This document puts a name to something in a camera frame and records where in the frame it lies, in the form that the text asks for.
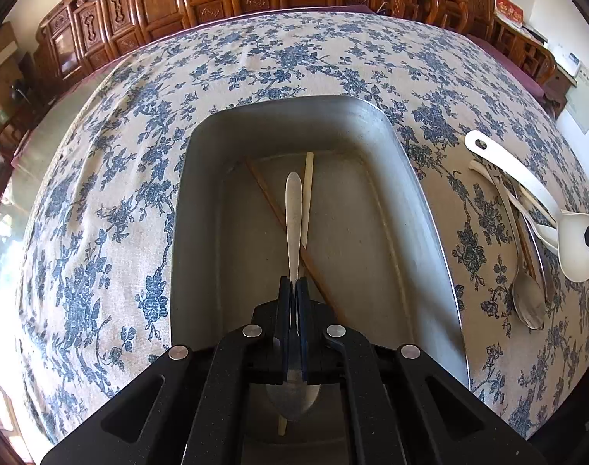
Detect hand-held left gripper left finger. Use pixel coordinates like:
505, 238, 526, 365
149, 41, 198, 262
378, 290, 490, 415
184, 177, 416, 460
40, 275, 295, 465

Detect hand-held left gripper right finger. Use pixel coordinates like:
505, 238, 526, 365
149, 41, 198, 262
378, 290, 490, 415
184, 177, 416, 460
297, 278, 549, 465

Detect metal utensil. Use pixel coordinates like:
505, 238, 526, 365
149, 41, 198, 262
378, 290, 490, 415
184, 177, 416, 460
514, 189, 557, 303

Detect brown wooden chopstick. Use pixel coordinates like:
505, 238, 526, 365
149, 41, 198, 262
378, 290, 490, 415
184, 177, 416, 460
514, 218, 538, 279
246, 161, 349, 326

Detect metal spoon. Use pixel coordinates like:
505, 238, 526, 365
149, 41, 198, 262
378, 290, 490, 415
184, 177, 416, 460
265, 171, 321, 422
490, 169, 548, 331

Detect light wooden chopstick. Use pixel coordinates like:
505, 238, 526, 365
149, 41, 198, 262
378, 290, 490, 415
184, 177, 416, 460
276, 152, 315, 437

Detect white plastic ladle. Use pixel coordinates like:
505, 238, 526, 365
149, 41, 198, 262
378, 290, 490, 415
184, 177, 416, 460
465, 131, 589, 283

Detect grey metal utensil box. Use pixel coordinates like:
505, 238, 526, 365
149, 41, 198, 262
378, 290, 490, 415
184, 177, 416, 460
170, 96, 471, 465

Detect white plastic fork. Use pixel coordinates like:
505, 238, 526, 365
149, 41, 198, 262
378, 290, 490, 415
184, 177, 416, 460
485, 162, 542, 233

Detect white plastic spoon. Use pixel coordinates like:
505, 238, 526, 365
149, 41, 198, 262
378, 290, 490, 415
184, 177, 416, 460
469, 160, 561, 255

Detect blue floral tablecloth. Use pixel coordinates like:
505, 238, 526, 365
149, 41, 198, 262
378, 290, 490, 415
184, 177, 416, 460
14, 9, 589, 446

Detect purple armchair cushion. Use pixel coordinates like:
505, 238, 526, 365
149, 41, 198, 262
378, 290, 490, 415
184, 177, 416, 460
469, 34, 549, 103

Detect red calendar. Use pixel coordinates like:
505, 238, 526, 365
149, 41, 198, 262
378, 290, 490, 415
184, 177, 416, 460
495, 0, 524, 29

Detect carved wooden armchair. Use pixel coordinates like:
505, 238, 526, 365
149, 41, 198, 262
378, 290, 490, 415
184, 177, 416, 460
372, 0, 557, 85

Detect purple sofa cushion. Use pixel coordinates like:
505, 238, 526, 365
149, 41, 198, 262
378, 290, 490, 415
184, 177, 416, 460
192, 4, 375, 26

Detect dark wooden chair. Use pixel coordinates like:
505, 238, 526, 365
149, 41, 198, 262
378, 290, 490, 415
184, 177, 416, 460
0, 75, 50, 158

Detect cardboard box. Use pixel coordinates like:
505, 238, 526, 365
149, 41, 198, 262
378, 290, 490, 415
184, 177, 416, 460
0, 22, 20, 69

